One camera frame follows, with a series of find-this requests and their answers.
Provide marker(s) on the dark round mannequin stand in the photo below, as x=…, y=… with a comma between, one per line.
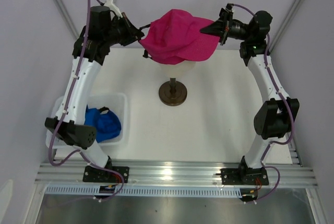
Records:
x=172, y=93

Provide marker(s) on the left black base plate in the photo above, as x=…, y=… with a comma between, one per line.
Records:
x=94, y=175

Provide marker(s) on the left aluminium frame post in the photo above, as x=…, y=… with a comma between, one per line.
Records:
x=63, y=11

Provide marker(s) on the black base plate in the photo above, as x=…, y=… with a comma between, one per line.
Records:
x=236, y=176
x=94, y=175

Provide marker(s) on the aluminium frame post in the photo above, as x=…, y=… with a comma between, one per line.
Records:
x=63, y=11
x=292, y=11

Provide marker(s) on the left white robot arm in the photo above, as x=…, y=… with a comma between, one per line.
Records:
x=68, y=123

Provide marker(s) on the blue baseball cap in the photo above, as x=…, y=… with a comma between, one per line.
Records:
x=106, y=122

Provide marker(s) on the white plastic basket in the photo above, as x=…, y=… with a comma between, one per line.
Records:
x=118, y=104

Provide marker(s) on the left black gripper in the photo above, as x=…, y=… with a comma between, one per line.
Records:
x=132, y=34

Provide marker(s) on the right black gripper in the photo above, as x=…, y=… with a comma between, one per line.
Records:
x=222, y=27

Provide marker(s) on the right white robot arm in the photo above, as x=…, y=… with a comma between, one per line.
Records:
x=274, y=122

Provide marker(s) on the cream mannequin head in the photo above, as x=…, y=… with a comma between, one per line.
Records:
x=177, y=70

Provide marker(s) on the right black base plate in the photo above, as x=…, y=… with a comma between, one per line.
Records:
x=236, y=176

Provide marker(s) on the white slotted cable duct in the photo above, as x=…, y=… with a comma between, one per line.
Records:
x=150, y=191

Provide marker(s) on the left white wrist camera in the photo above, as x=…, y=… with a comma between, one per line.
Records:
x=111, y=4

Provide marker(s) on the right aluminium frame post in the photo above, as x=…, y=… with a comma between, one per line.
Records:
x=292, y=11

